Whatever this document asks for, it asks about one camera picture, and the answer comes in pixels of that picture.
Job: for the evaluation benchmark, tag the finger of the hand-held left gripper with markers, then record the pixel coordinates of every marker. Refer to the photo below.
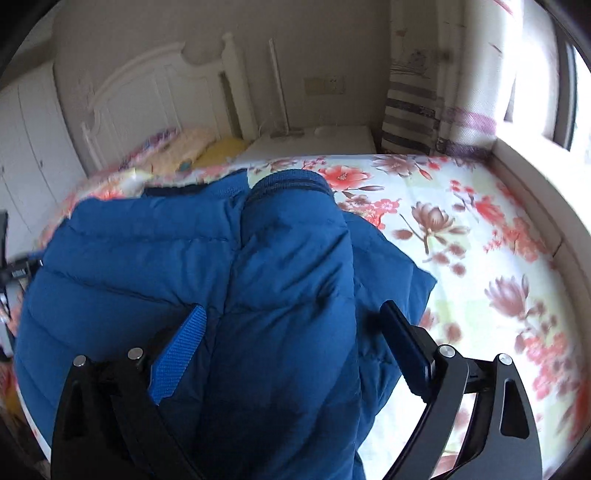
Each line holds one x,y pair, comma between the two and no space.
27,270

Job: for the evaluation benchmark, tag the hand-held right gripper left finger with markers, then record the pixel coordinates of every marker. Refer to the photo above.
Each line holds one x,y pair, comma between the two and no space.
178,355

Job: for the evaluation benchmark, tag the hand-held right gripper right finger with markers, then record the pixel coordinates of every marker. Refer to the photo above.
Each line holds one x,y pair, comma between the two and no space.
408,350

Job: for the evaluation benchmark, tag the blue puffer jacket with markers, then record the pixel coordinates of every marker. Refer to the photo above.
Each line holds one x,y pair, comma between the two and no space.
207,277

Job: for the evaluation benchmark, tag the floral quilt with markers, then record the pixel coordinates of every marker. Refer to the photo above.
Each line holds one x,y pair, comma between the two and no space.
461,258

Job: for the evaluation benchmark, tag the white wardrobe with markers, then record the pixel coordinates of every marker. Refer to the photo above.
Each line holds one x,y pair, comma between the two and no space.
27,152

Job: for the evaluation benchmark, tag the purple patterned pillow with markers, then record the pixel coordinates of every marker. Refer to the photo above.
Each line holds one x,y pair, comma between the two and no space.
157,137

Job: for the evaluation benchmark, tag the cream pillow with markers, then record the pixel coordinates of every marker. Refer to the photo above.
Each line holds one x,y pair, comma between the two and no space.
184,147

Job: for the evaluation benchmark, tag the white bed headboard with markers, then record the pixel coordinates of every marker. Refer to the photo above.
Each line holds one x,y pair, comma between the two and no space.
152,106

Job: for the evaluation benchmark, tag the yellow pillow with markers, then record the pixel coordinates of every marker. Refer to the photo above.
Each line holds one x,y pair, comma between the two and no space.
224,150

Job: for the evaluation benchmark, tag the white nightstand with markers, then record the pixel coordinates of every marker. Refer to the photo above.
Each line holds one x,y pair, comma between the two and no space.
323,143

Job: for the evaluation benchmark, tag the white slim stand lamp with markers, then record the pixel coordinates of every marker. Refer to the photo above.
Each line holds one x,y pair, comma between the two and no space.
279,92

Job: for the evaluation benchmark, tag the printed beige curtain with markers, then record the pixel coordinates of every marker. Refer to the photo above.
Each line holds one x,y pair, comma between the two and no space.
434,69

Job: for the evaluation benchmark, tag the dark framed window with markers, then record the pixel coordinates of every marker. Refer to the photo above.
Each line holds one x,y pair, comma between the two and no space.
565,92

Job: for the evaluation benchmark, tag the beige wall socket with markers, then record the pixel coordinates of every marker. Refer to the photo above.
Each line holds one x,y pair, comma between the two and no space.
323,86

